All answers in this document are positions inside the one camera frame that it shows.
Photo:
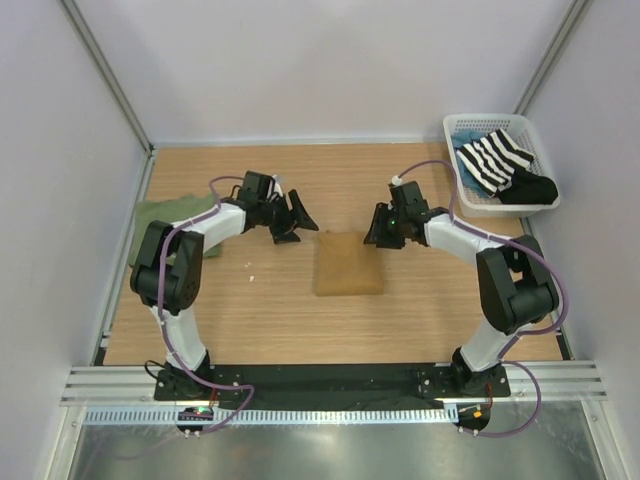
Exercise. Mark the green tank top blue trim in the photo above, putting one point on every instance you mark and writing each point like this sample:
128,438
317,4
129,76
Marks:
169,211

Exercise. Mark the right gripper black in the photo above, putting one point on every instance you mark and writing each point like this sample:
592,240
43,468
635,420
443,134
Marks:
378,230

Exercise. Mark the tan tank top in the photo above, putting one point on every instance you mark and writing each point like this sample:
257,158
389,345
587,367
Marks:
346,266

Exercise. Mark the black white striped tank top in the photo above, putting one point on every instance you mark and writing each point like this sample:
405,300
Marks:
501,157

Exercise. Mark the left aluminium corner post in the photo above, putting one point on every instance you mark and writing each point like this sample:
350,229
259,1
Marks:
91,45

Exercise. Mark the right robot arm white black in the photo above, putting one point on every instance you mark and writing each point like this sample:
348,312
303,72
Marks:
516,289

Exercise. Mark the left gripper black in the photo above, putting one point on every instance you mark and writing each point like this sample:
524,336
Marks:
298,216

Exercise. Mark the white slotted cable duct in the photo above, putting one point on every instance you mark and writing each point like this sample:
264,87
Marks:
200,416

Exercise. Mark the white plastic laundry basket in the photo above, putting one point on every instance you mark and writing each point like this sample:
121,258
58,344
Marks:
521,130

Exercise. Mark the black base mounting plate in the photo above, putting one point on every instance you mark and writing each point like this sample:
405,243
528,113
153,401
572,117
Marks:
329,387

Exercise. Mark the aluminium corner post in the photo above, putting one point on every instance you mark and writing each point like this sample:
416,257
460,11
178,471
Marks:
568,27
91,45

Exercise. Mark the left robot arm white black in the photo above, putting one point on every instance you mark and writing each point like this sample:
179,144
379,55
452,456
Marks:
168,268

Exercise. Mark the right aluminium corner post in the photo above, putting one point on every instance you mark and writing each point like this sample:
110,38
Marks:
568,27

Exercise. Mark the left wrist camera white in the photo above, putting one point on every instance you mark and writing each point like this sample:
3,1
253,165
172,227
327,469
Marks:
276,187

